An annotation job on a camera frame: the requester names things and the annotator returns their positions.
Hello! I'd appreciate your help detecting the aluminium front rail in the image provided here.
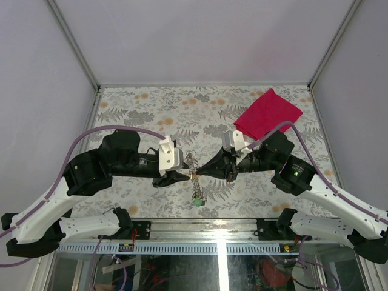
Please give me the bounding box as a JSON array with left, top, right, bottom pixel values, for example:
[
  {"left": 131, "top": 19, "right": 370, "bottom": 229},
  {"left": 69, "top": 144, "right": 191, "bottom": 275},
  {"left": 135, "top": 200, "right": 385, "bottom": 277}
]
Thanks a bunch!
[{"left": 45, "top": 216, "right": 372, "bottom": 255}]

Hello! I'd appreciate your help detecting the magenta folded cloth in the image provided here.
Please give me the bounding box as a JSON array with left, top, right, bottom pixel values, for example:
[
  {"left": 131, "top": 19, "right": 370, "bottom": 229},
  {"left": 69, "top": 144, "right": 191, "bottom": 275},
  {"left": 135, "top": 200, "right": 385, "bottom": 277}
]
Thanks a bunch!
[{"left": 234, "top": 89, "right": 303, "bottom": 140}]

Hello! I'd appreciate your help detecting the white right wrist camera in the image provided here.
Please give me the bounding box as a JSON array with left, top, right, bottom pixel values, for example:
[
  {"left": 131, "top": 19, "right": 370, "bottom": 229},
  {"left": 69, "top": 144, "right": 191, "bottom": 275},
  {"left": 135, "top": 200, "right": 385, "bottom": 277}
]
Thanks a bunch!
[{"left": 222, "top": 130, "right": 252, "bottom": 155}]

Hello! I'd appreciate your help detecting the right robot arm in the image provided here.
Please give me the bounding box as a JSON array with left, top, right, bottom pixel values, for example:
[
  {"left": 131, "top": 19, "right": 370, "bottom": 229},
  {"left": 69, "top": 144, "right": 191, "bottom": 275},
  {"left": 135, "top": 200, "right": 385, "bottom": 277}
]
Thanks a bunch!
[{"left": 196, "top": 131, "right": 387, "bottom": 264}]

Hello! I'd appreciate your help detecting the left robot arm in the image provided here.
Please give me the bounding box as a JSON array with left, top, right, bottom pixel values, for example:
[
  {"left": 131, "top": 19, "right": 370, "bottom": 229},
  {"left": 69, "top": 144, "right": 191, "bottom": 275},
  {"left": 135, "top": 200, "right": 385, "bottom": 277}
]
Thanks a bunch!
[{"left": 1, "top": 125, "right": 190, "bottom": 259}]

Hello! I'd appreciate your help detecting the green key tag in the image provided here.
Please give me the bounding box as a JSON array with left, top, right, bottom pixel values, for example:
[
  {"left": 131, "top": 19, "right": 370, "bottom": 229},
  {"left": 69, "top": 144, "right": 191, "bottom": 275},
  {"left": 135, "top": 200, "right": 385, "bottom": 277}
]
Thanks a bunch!
[{"left": 193, "top": 198, "right": 204, "bottom": 207}]

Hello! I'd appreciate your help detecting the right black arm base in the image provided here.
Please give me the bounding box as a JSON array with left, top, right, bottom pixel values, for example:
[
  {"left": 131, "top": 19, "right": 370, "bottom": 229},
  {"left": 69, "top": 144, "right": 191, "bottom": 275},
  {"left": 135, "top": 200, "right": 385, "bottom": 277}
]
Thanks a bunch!
[{"left": 253, "top": 208, "right": 298, "bottom": 241}]

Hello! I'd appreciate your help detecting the metal ring key organizer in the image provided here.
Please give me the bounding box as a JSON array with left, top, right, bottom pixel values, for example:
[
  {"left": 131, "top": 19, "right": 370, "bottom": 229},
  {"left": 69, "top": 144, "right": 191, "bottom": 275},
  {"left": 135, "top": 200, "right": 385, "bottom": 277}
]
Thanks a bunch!
[{"left": 185, "top": 151, "right": 206, "bottom": 207}]

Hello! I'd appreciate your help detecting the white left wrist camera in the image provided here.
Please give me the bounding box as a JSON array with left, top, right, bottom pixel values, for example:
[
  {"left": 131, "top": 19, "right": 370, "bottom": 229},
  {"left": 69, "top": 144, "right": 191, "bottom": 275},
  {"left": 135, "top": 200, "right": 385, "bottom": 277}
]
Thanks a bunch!
[{"left": 158, "top": 136, "right": 184, "bottom": 176}]

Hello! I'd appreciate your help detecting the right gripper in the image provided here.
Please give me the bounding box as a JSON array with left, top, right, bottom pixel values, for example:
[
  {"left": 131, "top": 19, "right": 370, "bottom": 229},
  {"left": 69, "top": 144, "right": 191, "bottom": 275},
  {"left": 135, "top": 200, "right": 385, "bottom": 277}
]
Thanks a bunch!
[{"left": 196, "top": 145, "right": 279, "bottom": 182}]

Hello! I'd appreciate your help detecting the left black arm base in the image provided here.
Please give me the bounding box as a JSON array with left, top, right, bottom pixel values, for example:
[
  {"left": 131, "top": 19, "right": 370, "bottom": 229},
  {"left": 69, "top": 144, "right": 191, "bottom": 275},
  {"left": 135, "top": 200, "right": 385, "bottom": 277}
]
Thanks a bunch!
[{"left": 111, "top": 207, "right": 152, "bottom": 241}]

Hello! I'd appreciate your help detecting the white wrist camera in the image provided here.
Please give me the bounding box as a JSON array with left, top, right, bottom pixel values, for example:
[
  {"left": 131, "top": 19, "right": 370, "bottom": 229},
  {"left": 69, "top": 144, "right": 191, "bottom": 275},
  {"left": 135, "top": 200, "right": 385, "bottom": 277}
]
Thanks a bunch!
[
  {"left": 222, "top": 130, "right": 252, "bottom": 155},
  {"left": 158, "top": 136, "right": 184, "bottom": 176}
]

